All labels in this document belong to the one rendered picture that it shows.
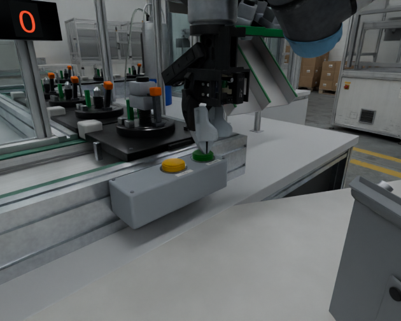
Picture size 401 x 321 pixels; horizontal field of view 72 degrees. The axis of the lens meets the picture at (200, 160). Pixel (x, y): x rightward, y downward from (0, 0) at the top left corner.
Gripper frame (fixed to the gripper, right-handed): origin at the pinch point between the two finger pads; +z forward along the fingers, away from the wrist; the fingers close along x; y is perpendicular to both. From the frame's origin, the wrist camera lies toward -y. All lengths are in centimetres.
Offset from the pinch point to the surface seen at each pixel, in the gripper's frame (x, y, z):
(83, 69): 311, -849, 30
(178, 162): -6.5, 0.7, 1.3
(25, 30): -18.2, -30.6, -20.2
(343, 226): 13.0, 22.6, 12.6
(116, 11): 526, -1007, -158
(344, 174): 72, 3, 27
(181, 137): 3.4, -10.6, 1.5
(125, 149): -9.7, -11.8, 1.5
